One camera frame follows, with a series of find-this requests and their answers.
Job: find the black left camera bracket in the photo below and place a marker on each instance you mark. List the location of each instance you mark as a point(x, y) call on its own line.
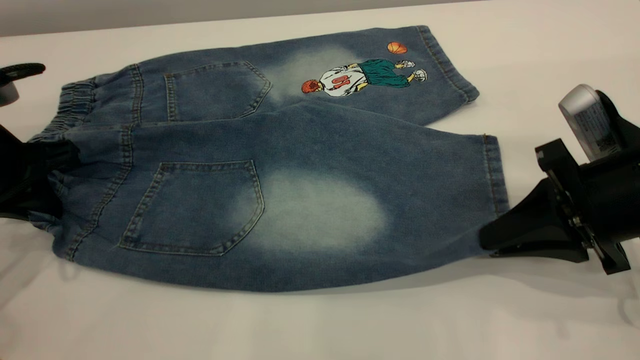
point(20, 71)

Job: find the black right camera bracket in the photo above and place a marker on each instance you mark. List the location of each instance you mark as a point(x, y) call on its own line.
point(622, 120)

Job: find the black camera bracket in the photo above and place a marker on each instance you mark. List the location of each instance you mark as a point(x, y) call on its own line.
point(622, 120)
point(20, 71)

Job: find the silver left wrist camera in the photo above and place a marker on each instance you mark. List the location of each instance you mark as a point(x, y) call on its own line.
point(7, 94)

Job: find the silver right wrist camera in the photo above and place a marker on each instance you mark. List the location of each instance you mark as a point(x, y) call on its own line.
point(587, 120)

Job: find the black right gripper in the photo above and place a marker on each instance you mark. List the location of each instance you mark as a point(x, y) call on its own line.
point(610, 200)

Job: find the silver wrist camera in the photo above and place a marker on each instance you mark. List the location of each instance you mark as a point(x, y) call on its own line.
point(7, 94)
point(587, 120)

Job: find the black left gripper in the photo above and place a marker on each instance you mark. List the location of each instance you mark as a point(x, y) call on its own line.
point(12, 160)

